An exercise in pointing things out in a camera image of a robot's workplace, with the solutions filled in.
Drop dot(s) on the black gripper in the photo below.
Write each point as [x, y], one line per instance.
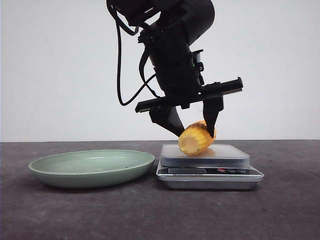
[178, 76]

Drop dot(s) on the yellow corn cob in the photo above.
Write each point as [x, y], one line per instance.
[195, 139]

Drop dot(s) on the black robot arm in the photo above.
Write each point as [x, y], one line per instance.
[167, 28]

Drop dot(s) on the silver digital kitchen scale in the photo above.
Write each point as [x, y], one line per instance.
[219, 167]

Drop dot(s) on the light green plate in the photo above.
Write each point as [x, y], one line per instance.
[91, 168]

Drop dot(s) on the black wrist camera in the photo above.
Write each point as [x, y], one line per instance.
[196, 57]

